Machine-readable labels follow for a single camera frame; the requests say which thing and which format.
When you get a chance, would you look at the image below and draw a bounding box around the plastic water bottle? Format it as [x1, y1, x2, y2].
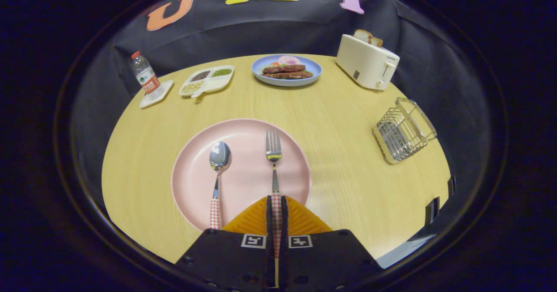
[131, 51, 162, 95]

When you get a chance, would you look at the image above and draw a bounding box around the pink plate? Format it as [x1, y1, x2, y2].
[171, 118, 312, 232]

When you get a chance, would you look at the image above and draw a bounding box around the white toaster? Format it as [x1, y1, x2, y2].
[336, 34, 400, 91]

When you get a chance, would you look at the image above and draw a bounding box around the wire cutlery rack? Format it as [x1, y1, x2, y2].
[372, 97, 437, 165]

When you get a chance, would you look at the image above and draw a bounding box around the white divided snack tray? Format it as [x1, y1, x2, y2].
[179, 65, 235, 98]

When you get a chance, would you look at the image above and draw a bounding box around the white square coaster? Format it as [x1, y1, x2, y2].
[139, 80, 174, 109]

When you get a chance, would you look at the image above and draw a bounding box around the blue plate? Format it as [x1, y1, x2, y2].
[252, 54, 322, 87]

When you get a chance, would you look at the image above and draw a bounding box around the brown meat patty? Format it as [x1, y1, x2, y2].
[263, 70, 314, 80]
[262, 64, 306, 74]

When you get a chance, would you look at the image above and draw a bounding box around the fork with checkered handle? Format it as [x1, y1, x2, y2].
[265, 129, 283, 258]

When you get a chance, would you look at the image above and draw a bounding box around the spoon with checkered handle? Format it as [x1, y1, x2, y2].
[209, 141, 232, 230]

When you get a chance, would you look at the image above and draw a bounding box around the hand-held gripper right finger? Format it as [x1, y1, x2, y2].
[280, 195, 386, 292]

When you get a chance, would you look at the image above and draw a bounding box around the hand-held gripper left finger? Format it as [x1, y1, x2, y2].
[174, 195, 275, 292]

